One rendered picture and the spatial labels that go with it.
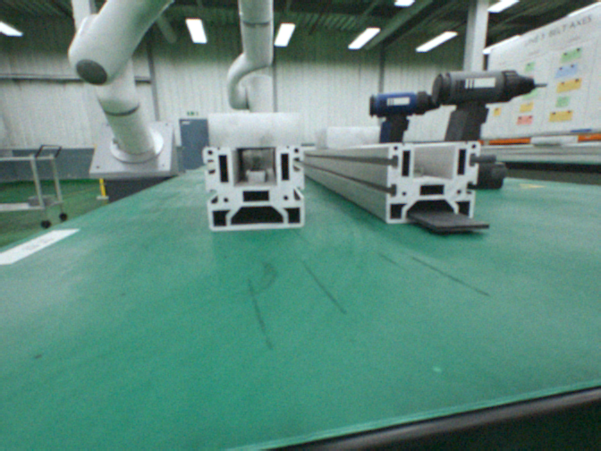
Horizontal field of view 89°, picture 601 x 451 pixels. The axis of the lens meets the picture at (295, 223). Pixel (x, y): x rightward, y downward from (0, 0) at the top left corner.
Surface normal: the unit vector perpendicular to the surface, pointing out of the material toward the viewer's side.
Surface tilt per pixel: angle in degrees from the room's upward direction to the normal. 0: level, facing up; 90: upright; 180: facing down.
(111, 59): 119
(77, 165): 90
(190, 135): 90
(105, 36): 106
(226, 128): 90
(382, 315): 0
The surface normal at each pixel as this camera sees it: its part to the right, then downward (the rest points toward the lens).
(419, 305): -0.02, -0.97
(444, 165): -1.00, 0.04
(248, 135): 0.09, 0.22
